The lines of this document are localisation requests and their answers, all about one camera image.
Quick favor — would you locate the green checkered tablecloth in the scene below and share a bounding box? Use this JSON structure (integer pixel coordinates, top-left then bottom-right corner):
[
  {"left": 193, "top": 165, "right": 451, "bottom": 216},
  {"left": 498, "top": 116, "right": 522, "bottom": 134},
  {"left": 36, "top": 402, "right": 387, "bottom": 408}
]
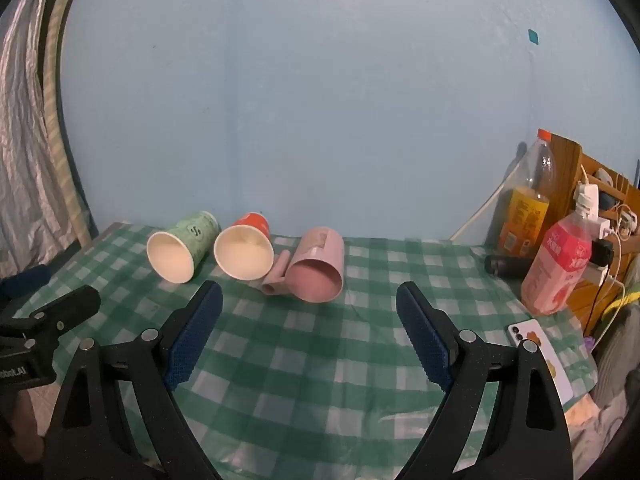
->
[{"left": 10, "top": 221, "right": 601, "bottom": 480}]

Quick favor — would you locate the yellow cable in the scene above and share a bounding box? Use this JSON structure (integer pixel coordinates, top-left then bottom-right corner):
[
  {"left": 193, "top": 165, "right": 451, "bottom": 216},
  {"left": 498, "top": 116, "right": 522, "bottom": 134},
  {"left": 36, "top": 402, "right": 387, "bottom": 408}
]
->
[{"left": 599, "top": 287, "right": 640, "bottom": 323}]

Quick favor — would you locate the person's left forearm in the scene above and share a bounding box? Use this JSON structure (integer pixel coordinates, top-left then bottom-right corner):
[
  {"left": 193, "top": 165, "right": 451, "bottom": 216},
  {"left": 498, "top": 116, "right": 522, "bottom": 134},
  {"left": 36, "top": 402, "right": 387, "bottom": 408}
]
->
[{"left": 0, "top": 389, "right": 48, "bottom": 467}]

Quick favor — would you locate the green paper cup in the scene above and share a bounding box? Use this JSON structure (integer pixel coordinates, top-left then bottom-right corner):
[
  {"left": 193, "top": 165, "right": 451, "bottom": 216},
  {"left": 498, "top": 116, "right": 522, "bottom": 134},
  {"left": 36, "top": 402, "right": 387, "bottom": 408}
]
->
[{"left": 146, "top": 210, "right": 221, "bottom": 284}]

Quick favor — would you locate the white charger plug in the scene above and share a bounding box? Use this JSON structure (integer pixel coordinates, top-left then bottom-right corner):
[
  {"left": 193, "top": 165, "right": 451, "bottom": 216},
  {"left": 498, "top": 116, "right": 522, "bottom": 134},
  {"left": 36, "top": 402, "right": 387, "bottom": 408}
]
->
[{"left": 574, "top": 182, "right": 600, "bottom": 221}]

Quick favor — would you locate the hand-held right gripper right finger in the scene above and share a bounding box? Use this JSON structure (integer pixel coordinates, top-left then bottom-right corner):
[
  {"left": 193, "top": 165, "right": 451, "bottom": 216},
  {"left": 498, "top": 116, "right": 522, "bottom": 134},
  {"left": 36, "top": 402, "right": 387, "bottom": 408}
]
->
[{"left": 396, "top": 281, "right": 573, "bottom": 480}]

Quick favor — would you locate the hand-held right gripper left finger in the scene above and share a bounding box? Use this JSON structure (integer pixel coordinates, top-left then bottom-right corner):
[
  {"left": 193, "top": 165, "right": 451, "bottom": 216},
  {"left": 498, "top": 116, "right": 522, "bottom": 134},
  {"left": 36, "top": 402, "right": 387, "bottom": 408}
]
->
[{"left": 42, "top": 280, "right": 224, "bottom": 480}]

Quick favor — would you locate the black power adapter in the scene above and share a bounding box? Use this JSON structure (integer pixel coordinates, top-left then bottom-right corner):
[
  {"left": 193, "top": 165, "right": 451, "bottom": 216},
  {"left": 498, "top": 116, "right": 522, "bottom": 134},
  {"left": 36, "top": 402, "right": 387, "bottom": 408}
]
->
[{"left": 591, "top": 239, "right": 615, "bottom": 266}]

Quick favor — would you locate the pink mug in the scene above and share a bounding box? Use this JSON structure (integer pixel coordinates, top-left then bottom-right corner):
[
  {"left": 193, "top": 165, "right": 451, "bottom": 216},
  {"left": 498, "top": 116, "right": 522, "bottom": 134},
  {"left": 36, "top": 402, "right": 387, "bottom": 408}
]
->
[{"left": 261, "top": 226, "right": 345, "bottom": 304}]

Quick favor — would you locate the red paper cup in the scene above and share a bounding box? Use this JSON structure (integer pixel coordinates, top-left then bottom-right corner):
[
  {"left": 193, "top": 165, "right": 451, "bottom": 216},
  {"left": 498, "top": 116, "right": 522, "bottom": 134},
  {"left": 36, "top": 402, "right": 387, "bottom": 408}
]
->
[{"left": 213, "top": 212, "right": 275, "bottom": 281}]

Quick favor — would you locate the white phone with flower case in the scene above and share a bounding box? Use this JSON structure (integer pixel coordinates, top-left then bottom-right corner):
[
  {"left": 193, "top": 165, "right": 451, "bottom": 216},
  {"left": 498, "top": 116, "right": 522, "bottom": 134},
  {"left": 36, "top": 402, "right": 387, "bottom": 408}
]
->
[{"left": 507, "top": 318, "right": 583, "bottom": 407}]

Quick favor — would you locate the orange juice bottle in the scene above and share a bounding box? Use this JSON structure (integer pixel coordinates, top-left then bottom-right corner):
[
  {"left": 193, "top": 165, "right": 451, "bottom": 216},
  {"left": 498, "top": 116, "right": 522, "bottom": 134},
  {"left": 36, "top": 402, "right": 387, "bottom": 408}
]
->
[{"left": 495, "top": 128, "right": 557, "bottom": 260}]

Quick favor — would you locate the pink drink bottle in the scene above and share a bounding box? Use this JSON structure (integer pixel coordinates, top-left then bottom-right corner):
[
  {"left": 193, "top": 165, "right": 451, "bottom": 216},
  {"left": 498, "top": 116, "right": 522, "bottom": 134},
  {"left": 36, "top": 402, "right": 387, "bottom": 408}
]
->
[{"left": 521, "top": 192, "right": 596, "bottom": 316}]

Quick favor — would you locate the white power strip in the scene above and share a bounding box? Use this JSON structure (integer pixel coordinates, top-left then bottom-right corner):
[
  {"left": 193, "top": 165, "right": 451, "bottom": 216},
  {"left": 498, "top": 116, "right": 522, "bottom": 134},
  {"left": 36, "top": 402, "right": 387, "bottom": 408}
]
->
[{"left": 575, "top": 215, "right": 615, "bottom": 287}]

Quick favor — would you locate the grey curtain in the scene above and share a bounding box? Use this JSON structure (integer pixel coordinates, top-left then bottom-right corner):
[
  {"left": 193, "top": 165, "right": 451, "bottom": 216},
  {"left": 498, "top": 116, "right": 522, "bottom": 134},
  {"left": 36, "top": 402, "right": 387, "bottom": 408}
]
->
[{"left": 0, "top": 0, "right": 101, "bottom": 283}]

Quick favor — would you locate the white wall cable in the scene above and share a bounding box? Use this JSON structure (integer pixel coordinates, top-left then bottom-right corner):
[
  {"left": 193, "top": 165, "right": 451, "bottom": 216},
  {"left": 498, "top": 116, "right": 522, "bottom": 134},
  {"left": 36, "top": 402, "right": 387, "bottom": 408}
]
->
[{"left": 448, "top": 162, "right": 527, "bottom": 242}]

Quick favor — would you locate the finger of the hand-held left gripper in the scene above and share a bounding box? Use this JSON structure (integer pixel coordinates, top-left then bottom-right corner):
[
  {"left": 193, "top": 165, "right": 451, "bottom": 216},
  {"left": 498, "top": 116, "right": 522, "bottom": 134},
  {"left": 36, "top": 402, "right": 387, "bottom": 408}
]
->
[
  {"left": 0, "top": 264, "right": 52, "bottom": 302},
  {"left": 0, "top": 285, "right": 102, "bottom": 348}
]

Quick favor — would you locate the black cylinder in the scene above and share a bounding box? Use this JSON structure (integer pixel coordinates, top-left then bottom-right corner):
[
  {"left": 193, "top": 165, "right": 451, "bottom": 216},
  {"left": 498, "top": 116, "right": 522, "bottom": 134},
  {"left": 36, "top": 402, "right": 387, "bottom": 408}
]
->
[{"left": 484, "top": 254, "right": 536, "bottom": 279}]

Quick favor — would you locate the wooden rack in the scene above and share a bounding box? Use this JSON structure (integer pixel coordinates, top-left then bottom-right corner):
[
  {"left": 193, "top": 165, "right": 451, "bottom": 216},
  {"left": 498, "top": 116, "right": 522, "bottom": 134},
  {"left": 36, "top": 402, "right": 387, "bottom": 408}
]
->
[{"left": 542, "top": 132, "right": 640, "bottom": 341}]

